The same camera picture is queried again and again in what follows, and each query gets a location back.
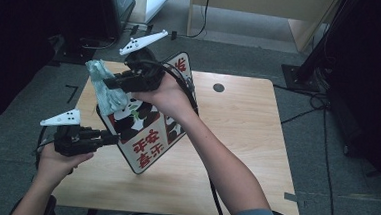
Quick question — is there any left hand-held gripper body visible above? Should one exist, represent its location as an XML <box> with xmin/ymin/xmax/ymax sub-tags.
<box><xmin>37</xmin><ymin>106</ymin><xmax>108</xmax><ymax>159</ymax></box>

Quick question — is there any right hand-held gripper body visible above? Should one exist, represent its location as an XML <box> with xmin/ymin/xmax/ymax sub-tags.
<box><xmin>116</xmin><ymin>26</ymin><xmax>169</xmax><ymax>96</ymax></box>

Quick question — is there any light blue cloth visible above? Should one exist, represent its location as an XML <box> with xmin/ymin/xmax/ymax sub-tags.
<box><xmin>82</xmin><ymin>58</ymin><xmax>133</xmax><ymax>119</ymax></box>

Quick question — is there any panda picture sign board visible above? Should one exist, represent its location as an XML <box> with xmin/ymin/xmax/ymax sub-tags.
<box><xmin>92</xmin><ymin>46</ymin><xmax>203</xmax><ymax>179</ymax></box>

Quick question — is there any person's left hand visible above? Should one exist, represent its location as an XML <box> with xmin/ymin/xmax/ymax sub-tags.
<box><xmin>34</xmin><ymin>142</ymin><xmax>95</xmax><ymax>192</ymax></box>

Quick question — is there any person's right hand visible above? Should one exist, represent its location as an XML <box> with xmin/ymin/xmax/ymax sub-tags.
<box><xmin>131</xmin><ymin>71</ymin><xmax>198</xmax><ymax>123</ymax></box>

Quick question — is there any black angled floor tape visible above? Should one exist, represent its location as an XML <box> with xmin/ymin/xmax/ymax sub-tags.
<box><xmin>63</xmin><ymin>84</ymin><xmax>80</xmax><ymax>106</ymax></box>

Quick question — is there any dark stand base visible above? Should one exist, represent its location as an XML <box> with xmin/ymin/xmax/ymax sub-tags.
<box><xmin>46</xmin><ymin>33</ymin><xmax>98</xmax><ymax>67</ymax></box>

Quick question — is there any dark monitor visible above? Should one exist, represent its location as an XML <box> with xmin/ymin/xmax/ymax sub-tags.
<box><xmin>96</xmin><ymin>0</ymin><xmax>137</xmax><ymax>42</ymax></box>

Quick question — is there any white panel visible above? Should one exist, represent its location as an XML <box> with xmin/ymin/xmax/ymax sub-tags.
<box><xmin>145</xmin><ymin>0</ymin><xmax>178</xmax><ymax>26</ymax></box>

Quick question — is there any dark curtain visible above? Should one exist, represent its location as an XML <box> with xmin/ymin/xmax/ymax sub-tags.
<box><xmin>0</xmin><ymin>0</ymin><xmax>110</xmax><ymax>136</ymax></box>
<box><xmin>319</xmin><ymin>0</ymin><xmax>381</xmax><ymax>200</ymax></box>

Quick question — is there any light wooden desk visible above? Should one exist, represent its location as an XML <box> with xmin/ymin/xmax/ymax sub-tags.
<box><xmin>185</xmin><ymin>0</ymin><xmax>340</xmax><ymax>56</ymax></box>

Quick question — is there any black metal stand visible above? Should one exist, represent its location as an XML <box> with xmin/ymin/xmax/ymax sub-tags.
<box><xmin>279</xmin><ymin>0</ymin><xmax>357</xmax><ymax>95</ymax></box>

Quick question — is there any grey floor tape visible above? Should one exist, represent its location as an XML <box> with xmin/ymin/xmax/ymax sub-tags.
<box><xmin>283</xmin><ymin>191</ymin><xmax>307</xmax><ymax>208</ymax></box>

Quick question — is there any right hand-held gripper cable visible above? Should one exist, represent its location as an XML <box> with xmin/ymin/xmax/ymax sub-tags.
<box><xmin>127</xmin><ymin>58</ymin><xmax>241</xmax><ymax>215</ymax></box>

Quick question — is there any hand-held gripper cable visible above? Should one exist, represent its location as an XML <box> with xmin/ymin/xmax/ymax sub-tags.
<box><xmin>127</xmin><ymin>58</ymin><xmax>241</xmax><ymax>215</ymax></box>
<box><xmin>32</xmin><ymin>125</ymin><xmax>50</xmax><ymax>172</ymax></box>

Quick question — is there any thin dark floor cable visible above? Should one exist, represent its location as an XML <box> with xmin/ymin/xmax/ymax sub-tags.
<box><xmin>79</xmin><ymin>35</ymin><xmax>118</xmax><ymax>52</ymax></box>

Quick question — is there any left hand-held gripper cable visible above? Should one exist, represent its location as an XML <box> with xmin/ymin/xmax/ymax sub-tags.
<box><xmin>32</xmin><ymin>125</ymin><xmax>50</xmax><ymax>172</ymax></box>

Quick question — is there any hanging black cable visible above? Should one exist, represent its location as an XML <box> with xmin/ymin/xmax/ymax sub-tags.
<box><xmin>186</xmin><ymin>0</ymin><xmax>212</xmax><ymax>40</ymax></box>

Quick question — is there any long black floor cable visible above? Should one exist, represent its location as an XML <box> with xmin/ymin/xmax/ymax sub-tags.
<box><xmin>316</xmin><ymin>105</ymin><xmax>343</xmax><ymax>215</ymax></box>

